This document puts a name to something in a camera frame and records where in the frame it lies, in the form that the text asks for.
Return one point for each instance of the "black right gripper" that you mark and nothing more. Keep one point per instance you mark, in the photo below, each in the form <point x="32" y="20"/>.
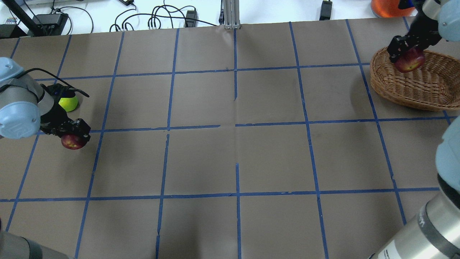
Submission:
<point x="425" y="35"/>

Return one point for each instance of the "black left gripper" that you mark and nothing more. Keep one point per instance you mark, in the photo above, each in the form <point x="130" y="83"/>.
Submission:
<point x="54" y="119"/>

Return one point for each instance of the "dark red apple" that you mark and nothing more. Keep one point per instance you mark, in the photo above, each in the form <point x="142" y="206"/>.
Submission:
<point x="73" y="142"/>

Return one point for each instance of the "light red apple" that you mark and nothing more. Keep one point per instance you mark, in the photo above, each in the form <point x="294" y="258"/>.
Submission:
<point x="410" y="60"/>

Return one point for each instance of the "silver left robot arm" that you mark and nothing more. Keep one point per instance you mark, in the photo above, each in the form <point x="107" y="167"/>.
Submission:
<point x="28" y="107"/>

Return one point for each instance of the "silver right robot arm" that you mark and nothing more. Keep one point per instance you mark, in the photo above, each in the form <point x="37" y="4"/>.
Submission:
<point x="433" y="233"/>

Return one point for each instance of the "woven wicker basket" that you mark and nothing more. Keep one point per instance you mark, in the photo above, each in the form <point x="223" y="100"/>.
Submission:
<point x="434" y="86"/>

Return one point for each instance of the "green apple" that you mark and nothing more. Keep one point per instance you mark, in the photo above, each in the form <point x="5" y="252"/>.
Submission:
<point x="69" y="104"/>

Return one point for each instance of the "orange bucket with lid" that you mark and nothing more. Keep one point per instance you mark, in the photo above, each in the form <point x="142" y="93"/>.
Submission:
<point x="392" y="8"/>

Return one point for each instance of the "black power adapter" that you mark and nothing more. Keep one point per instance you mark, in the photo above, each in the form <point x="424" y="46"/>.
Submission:
<point x="325" y="10"/>

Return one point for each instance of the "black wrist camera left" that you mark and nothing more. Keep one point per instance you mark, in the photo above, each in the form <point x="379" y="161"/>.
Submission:
<point x="59" y="91"/>

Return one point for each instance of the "aluminium frame post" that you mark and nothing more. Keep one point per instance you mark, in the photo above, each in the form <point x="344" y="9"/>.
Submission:
<point x="230" y="14"/>

